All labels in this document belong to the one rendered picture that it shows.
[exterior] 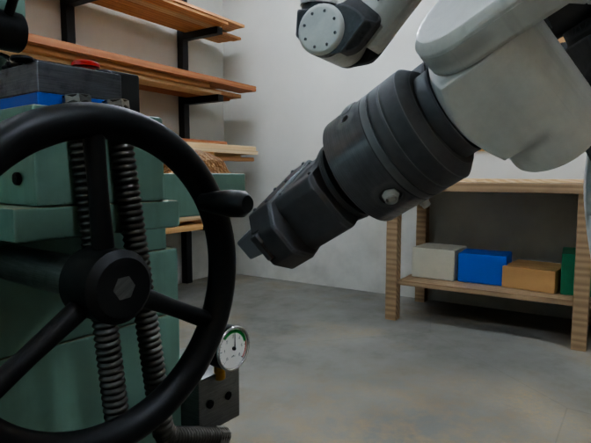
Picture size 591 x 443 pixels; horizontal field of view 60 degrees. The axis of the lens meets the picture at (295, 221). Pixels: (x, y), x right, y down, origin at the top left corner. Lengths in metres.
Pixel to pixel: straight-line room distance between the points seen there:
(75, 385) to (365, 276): 3.44
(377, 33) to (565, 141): 0.53
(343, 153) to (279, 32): 4.11
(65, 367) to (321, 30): 0.59
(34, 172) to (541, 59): 0.40
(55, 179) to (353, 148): 0.28
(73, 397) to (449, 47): 0.55
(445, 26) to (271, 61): 4.14
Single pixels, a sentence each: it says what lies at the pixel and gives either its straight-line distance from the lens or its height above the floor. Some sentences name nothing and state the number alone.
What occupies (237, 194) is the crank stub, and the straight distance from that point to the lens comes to 0.45.
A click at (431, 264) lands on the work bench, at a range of 3.29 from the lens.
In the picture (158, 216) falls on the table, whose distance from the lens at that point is 0.57.
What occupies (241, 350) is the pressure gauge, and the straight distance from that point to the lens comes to 0.74.
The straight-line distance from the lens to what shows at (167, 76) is 3.60.
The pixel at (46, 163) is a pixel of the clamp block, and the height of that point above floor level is 0.91.
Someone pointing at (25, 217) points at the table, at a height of 0.86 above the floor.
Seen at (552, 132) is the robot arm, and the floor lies 0.92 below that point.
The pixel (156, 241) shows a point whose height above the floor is 0.81.
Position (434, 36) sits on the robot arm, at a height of 0.98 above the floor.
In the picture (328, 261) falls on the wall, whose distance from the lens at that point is 4.12.
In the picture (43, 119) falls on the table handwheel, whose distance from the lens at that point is 0.40.
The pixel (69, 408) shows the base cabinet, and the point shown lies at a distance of 0.67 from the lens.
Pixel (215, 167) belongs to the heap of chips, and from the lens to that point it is 0.78.
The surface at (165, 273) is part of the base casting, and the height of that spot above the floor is 0.77.
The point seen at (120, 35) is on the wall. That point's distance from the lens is 4.03.
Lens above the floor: 0.90
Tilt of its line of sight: 5 degrees down
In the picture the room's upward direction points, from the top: straight up
